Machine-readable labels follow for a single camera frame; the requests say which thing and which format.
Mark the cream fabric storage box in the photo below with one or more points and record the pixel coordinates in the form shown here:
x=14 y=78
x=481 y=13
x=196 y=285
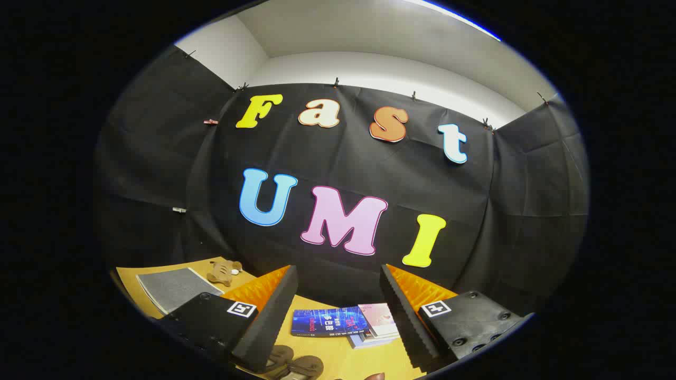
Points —
x=174 y=287

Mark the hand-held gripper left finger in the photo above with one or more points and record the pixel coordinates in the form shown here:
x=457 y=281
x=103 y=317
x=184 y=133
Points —
x=266 y=327

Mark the brown fuzzy shoe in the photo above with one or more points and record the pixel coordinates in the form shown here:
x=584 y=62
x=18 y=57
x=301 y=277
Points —
x=279 y=356
x=305 y=367

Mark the small stack of books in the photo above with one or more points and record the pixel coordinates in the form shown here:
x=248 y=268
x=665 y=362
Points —
x=369 y=342

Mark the brown striped plush toy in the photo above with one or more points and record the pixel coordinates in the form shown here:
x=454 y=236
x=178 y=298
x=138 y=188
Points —
x=223 y=272

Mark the ceiling light strip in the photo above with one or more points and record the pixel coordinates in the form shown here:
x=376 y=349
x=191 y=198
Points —
x=459 y=20

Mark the pink book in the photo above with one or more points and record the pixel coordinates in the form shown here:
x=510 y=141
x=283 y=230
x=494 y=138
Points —
x=379 y=319

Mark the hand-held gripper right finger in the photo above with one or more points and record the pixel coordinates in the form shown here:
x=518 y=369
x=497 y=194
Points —
x=409 y=327

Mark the black backdrop cloth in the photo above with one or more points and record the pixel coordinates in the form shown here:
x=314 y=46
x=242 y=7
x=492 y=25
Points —
x=158 y=158

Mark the blue book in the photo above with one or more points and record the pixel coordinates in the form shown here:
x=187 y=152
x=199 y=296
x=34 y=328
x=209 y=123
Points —
x=327 y=321

